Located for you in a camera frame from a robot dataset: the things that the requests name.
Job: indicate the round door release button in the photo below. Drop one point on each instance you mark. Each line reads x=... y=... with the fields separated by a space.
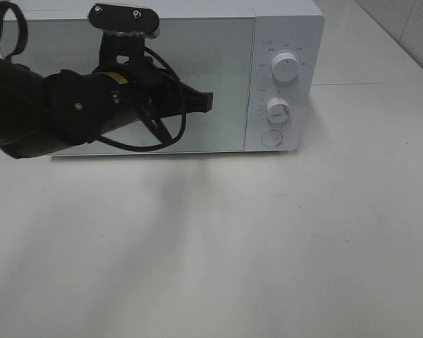
x=272 y=138

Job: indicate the white microwave door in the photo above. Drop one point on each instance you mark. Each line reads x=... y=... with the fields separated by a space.
x=207 y=55

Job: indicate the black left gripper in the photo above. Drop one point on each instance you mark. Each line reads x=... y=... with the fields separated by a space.
x=151 y=77

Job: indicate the white microwave oven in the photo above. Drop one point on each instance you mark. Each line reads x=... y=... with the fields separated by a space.
x=298 y=29

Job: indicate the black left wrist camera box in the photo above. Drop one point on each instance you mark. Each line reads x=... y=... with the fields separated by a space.
x=125 y=21

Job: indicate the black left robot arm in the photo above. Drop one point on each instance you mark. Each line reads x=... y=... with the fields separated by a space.
x=122 y=103

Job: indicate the white dial knob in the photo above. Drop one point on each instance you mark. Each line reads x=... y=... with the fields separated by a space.
x=285 y=66
x=277 y=110

